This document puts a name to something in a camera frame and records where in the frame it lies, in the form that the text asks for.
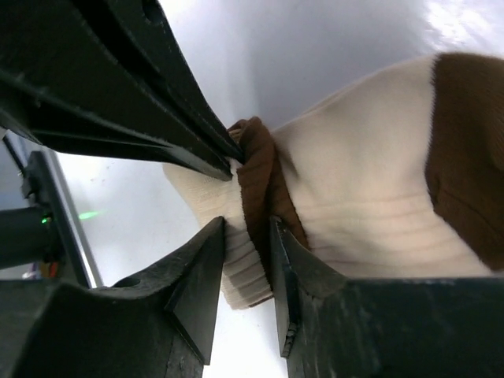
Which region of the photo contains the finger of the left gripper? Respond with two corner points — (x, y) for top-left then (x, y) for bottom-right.
(1, 1), (232, 180)
(74, 1), (244, 162)

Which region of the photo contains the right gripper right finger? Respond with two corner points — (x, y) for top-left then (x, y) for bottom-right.
(270, 218), (503, 377)

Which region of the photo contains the beige brown striped sock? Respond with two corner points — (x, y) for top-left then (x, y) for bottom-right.
(163, 53), (503, 309)

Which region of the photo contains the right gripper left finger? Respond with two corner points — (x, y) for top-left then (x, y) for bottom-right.
(1, 217), (224, 377)

